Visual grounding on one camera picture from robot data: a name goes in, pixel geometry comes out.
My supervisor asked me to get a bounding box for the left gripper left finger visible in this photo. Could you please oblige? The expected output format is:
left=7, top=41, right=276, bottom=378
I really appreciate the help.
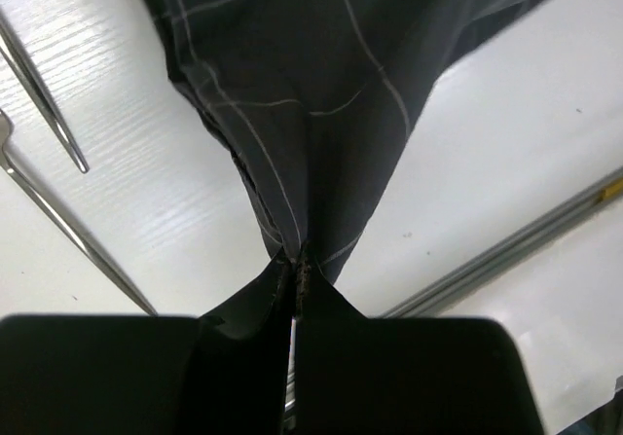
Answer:
left=1, top=255, right=294, bottom=434

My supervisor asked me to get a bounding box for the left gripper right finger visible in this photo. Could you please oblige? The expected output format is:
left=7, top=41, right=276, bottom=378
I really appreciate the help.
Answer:
left=294, top=246, right=544, bottom=434

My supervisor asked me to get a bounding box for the dark grey checked cloth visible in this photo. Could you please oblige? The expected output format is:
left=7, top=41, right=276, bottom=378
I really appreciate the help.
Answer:
left=143, top=0, right=545, bottom=280

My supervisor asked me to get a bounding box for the silver fork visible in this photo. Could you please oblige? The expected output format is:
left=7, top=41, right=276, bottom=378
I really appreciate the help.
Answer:
left=1, top=111, right=158, bottom=316

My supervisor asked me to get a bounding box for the silver spoon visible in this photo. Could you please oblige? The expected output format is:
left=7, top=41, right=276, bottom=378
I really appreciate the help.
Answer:
left=1, top=15, right=90, bottom=174

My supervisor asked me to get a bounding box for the aluminium table frame rail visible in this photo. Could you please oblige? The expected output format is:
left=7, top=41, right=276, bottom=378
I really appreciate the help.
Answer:
left=383, top=168, right=622, bottom=318

